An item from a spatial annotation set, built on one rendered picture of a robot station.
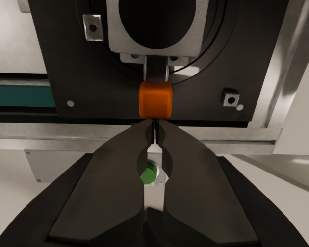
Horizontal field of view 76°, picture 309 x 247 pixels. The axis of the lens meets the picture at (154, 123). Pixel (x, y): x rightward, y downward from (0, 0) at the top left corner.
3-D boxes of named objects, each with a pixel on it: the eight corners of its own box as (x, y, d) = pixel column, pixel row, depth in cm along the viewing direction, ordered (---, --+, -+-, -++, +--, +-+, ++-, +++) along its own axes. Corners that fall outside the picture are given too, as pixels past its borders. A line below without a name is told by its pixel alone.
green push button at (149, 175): (156, 176, 32) (156, 185, 30) (131, 175, 32) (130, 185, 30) (157, 157, 30) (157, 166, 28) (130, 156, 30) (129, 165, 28)
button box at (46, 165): (164, 161, 37) (165, 187, 32) (52, 159, 37) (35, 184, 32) (166, 130, 34) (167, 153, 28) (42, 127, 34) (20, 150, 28)
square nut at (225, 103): (234, 103, 23) (237, 107, 22) (220, 103, 23) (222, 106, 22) (237, 90, 22) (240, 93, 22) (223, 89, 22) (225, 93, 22)
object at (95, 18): (107, 38, 18) (103, 41, 17) (90, 38, 18) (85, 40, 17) (105, 13, 17) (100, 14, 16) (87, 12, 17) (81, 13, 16)
